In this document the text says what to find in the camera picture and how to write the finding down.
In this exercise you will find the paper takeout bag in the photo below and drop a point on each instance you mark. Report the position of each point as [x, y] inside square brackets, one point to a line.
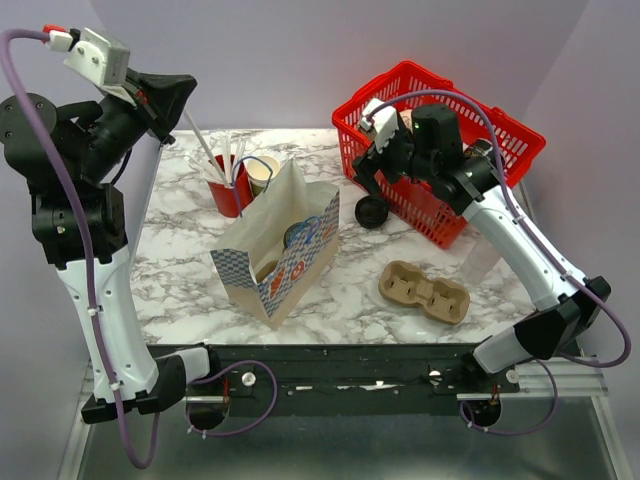
[293, 221]

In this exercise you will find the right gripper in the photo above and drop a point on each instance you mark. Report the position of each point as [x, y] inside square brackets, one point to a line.
[365, 167]

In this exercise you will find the red ribbed cup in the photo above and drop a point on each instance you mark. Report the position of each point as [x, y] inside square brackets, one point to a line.
[230, 201]

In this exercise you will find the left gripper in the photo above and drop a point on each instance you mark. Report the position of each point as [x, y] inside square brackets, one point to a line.
[158, 100]

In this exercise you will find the stack of black lids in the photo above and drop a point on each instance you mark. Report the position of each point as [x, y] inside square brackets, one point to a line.
[371, 212]

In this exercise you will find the red plastic basket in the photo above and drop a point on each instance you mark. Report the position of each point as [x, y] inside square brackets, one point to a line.
[408, 86]

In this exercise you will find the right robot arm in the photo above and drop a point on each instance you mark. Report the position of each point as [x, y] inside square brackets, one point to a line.
[510, 240]

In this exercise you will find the pink patterned cup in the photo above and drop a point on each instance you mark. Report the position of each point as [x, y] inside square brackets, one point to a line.
[406, 116]

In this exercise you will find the black coffee can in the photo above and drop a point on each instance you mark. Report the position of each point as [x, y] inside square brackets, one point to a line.
[480, 148]

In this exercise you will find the clear plastic bottle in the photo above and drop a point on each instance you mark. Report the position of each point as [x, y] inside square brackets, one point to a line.
[482, 258]

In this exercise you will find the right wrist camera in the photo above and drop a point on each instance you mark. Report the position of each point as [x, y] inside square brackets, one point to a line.
[380, 127]

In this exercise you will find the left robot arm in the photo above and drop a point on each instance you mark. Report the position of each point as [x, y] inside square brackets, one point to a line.
[90, 251]

